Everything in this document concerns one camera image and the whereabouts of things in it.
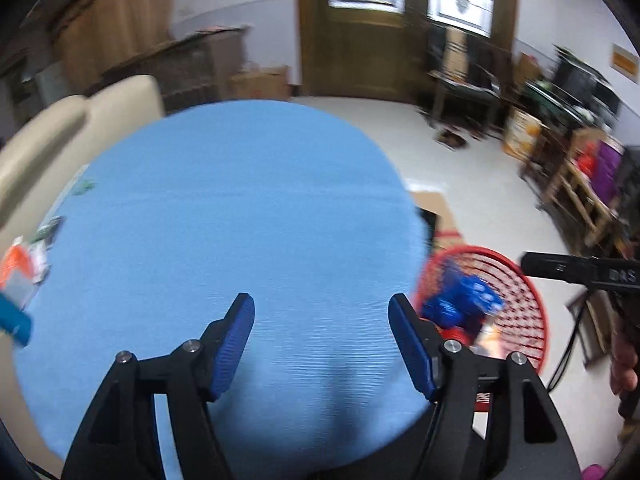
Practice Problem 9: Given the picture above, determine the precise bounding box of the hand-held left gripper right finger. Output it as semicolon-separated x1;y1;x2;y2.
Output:
388;294;583;480

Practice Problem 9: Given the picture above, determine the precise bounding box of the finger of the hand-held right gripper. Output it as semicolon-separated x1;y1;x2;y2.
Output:
520;251;601;285

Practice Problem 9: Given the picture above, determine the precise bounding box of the pair of slippers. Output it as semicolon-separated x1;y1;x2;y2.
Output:
435;127;468;150

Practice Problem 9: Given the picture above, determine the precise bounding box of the blue packet at edge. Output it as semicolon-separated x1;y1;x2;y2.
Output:
0;292;36;346

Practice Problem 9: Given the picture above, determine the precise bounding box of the wooden folding screen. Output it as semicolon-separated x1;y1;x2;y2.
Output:
50;0;173;81

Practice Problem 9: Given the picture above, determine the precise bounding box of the purple box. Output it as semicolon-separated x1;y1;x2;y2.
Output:
597;140;626;201

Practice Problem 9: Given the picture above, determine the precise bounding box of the blue tablecloth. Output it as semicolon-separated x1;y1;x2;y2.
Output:
12;100;436;478

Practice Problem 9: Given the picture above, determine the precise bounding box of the blue foil wrapper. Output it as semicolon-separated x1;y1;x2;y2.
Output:
425;260;476;326

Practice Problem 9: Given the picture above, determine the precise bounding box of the metal frame chair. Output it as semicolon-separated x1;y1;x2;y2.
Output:
425;25;503;131

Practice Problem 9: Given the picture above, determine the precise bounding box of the black television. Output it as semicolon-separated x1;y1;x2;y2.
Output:
550;47;621;121

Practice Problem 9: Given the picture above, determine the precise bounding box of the large cardboard box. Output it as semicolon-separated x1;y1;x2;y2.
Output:
407;187;463;251

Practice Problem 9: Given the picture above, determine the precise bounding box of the orange printed box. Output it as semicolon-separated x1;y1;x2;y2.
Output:
502;110;543;161

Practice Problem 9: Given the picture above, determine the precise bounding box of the wooden shelf unit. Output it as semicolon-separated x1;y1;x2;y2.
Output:
520;127;626;256

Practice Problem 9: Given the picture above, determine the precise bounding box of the wooden door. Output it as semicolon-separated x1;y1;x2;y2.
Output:
297;0;518;106

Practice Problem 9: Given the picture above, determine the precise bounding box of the beige chair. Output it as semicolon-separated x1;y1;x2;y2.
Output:
0;95;88;241
85;75;166;121

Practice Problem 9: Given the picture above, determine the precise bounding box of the small cardboard box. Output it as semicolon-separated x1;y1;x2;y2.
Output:
230;66;291;101

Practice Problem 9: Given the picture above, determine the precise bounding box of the orange wall sign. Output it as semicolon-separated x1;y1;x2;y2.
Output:
611;44;640;83

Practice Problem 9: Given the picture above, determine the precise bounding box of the person's right hand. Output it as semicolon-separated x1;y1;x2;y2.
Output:
610;310;640;402

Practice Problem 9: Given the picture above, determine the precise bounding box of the black cable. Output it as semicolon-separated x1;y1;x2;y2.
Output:
547;305;588;393

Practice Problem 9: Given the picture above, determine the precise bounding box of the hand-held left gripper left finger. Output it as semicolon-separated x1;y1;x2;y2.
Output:
60;292;256;480

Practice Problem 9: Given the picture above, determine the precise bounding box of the red mesh wastebasket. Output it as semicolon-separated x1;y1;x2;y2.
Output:
412;245;548;413

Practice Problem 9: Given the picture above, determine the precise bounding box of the orange and white box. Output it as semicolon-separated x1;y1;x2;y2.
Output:
0;242;38;306

